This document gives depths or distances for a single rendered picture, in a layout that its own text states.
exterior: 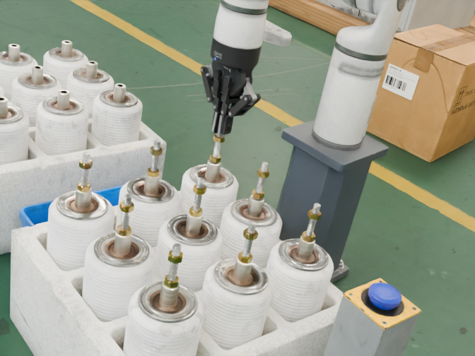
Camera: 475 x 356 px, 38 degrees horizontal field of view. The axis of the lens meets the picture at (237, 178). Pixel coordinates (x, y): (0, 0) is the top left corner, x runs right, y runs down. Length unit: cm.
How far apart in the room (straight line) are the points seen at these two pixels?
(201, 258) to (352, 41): 44
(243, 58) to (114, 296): 39
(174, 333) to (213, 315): 10
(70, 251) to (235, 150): 86
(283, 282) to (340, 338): 15
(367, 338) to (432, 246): 80
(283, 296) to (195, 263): 14
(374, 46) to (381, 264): 54
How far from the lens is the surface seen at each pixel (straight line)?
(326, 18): 299
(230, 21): 101
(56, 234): 102
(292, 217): 130
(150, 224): 106
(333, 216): 127
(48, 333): 106
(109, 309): 96
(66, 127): 129
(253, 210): 106
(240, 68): 103
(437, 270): 155
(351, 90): 118
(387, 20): 115
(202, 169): 116
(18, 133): 126
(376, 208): 171
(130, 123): 136
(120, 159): 135
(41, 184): 129
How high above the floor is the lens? 82
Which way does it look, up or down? 29 degrees down
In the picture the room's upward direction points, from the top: 12 degrees clockwise
